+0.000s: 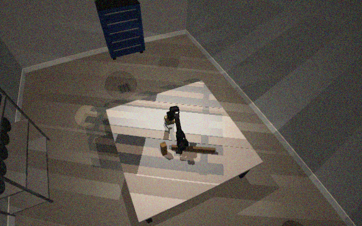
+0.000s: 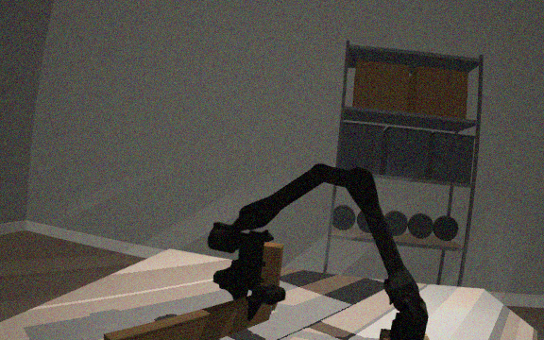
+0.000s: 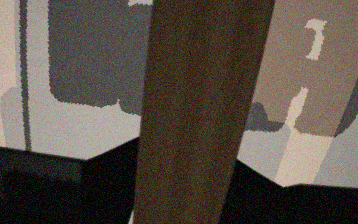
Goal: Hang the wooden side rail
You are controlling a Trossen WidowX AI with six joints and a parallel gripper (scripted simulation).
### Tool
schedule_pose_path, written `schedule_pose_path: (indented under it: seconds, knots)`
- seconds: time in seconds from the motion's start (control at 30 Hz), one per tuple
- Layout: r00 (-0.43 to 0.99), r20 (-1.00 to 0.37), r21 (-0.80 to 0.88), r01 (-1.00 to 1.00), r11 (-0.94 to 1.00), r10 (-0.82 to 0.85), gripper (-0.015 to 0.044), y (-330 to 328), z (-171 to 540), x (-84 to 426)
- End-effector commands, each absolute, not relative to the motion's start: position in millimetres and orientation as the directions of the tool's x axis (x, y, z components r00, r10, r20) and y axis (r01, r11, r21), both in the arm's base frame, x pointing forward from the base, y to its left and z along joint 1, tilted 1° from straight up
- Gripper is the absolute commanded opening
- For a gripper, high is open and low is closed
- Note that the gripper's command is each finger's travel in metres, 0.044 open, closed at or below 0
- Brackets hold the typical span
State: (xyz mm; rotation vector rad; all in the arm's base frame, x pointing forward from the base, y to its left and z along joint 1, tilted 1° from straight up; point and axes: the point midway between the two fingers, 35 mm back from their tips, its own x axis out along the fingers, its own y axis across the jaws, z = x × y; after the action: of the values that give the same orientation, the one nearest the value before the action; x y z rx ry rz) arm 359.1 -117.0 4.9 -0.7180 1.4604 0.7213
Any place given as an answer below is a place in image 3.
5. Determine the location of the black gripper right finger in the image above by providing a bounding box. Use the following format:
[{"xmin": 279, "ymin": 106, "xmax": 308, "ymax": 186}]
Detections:
[{"xmin": 219, "ymin": 159, "xmax": 358, "ymax": 224}]

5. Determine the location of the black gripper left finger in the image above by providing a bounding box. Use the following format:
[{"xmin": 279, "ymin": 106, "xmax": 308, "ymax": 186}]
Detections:
[{"xmin": 0, "ymin": 136, "xmax": 139, "ymax": 224}]

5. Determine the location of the dark brown wooden board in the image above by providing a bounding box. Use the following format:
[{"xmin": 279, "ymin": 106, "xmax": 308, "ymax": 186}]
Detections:
[{"xmin": 133, "ymin": 0, "xmax": 276, "ymax": 224}]

